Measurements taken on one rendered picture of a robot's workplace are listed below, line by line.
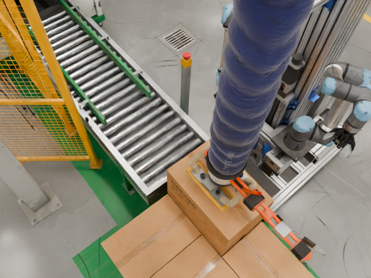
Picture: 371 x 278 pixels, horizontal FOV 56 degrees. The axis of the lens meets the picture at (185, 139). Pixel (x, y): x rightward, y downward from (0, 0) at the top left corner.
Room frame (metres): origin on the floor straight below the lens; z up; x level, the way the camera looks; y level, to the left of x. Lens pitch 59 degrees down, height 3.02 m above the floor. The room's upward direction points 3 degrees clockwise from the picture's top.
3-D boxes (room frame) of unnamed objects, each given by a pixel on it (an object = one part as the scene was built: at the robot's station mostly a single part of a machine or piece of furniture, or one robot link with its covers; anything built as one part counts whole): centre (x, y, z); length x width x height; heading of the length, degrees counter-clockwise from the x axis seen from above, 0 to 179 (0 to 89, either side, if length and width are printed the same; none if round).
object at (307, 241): (0.55, -0.64, 1.18); 0.31 x 0.03 x 0.05; 54
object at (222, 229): (0.92, -0.23, 0.74); 0.60 x 0.40 x 0.40; 42
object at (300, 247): (0.46, -0.63, 1.18); 0.08 x 0.07 x 0.05; 42
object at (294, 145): (1.22, -0.73, 1.09); 0.15 x 0.15 x 0.10
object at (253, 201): (0.73, -0.40, 1.18); 0.10 x 0.08 x 0.06; 132
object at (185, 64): (1.95, 0.02, 0.50); 0.07 x 0.07 x 1.00; 42
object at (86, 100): (2.14, 1.23, 0.60); 1.60 x 0.10 x 0.09; 42
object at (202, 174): (0.85, -0.16, 1.08); 0.34 x 0.10 x 0.05; 42
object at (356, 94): (0.99, -0.76, 1.82); 0.11 x 0.11 x 0.08; 69
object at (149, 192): (1.19, 0.01, 0.58); 0.70 x 0.03 x 0.06; 132
